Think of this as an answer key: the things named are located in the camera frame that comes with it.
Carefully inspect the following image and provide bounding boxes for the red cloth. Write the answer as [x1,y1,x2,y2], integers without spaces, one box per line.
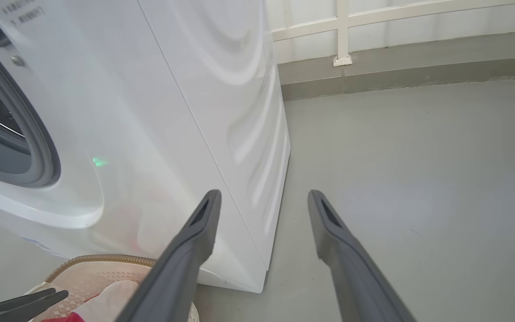
[41,280,141,322]

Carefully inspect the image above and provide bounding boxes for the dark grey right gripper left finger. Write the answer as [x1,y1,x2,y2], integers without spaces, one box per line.
[114,189,222,322]

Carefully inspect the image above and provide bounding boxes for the white washing machine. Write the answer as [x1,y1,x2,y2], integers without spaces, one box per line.
[0,0,291,294]

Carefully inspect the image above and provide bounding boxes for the white metal railing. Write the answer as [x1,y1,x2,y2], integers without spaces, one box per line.
[266,0,515,67]

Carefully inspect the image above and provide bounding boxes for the cream perforated laundry basket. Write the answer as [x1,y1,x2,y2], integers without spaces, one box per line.
[24,254,200,322]

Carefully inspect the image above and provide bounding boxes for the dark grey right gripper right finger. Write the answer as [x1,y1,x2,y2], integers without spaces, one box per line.
[307,190,417,322]

